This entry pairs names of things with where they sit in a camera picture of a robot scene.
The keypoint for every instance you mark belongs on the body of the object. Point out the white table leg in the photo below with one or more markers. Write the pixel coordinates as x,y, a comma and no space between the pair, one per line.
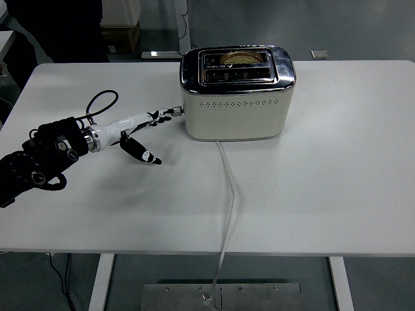
342,285
100,282

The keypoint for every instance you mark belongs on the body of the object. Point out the white box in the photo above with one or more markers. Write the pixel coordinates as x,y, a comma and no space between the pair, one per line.
124,11

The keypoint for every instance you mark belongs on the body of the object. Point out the cream toaster chrome top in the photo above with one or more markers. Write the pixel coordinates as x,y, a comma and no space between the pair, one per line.
233,120

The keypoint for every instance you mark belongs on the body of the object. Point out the brown bread slice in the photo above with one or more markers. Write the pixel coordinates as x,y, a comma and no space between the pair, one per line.
240,59

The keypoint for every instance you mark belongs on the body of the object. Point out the grey floor socket plate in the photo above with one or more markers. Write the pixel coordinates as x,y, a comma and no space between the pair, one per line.
319,53

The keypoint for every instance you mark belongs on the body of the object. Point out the person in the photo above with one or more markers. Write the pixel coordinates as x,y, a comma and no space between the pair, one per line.
65,29

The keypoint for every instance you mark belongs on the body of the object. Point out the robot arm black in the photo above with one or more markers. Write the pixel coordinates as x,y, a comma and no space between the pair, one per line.
19,168

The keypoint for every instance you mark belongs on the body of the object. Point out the grey metal plate with screws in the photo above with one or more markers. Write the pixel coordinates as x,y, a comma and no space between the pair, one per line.
259,298

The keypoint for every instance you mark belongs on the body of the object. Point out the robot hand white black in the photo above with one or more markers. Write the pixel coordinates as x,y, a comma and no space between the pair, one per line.
116,126

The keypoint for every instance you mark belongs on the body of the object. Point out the brown cardboard box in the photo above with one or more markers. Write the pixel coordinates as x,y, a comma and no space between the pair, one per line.
124,37

